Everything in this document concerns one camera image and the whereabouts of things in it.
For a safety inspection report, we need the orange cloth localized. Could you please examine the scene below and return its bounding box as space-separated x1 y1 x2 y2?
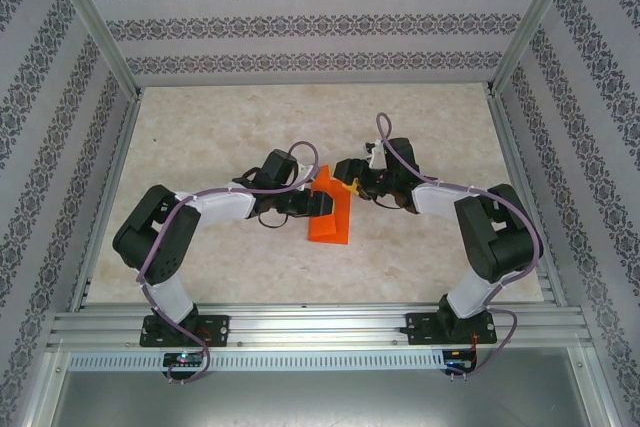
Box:
307 164 354 247

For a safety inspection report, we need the grey metal shelf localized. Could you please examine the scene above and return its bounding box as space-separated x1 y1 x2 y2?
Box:
29 349 616 427

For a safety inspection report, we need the black right gripper cable loop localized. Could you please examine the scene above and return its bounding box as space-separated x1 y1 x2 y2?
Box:
368 195 402 212

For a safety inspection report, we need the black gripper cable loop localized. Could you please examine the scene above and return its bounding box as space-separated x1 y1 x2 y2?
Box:
254 210 297 230
368 195 402 212

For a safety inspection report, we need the black left gripper cable loop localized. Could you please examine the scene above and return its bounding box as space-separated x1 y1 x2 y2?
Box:
254 210 297 230

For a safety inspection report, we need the aluminium mounting rail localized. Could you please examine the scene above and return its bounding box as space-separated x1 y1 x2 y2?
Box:
47 302 594 351

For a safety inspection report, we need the aluminium side rail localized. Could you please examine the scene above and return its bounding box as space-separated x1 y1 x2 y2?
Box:
485 89 570 307
67 89 146 312

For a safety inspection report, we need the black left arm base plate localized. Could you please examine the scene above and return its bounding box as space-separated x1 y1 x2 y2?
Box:
139 314 231 348

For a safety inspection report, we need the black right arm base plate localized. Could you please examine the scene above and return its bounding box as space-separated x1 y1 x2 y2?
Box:
405 311 497 347

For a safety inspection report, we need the slotted grey cable duct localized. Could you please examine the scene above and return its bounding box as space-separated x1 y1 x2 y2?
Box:
67 350 474 372

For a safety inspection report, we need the aluminium frame post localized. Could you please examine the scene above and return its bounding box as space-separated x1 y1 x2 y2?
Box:
38 0 144 101
485 0 585 98

